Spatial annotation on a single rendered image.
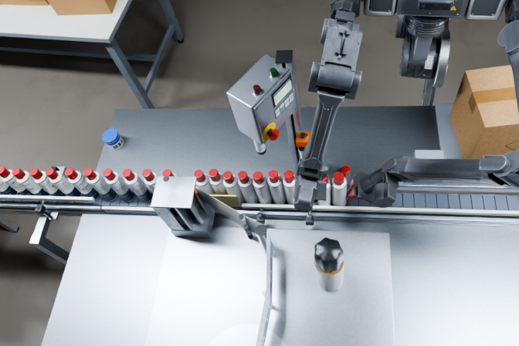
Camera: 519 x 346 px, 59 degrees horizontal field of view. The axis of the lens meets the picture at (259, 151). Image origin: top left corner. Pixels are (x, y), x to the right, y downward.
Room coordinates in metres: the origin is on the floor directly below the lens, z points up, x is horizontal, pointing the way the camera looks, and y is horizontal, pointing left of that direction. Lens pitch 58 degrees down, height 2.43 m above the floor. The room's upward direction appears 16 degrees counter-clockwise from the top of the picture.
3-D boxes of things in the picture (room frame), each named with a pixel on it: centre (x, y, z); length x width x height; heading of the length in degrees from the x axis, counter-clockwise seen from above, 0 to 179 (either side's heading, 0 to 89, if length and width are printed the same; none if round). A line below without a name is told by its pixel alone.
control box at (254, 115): (0.82, -0.05, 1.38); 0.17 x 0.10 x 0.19; 126
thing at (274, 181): (0.74, -0.02, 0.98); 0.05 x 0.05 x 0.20
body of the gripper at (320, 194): (0.64, -0.12, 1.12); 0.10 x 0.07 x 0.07; 70
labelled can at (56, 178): (1.02, 0.76, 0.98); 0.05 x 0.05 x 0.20
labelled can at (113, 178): (0.94, 0.54, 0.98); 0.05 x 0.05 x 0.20
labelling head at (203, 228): (0.76, 0.30, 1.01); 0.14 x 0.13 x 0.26; 71
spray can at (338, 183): (0.67, -0.23, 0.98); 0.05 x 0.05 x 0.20
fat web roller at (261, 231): (0.57, 0.07, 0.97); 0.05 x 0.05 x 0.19
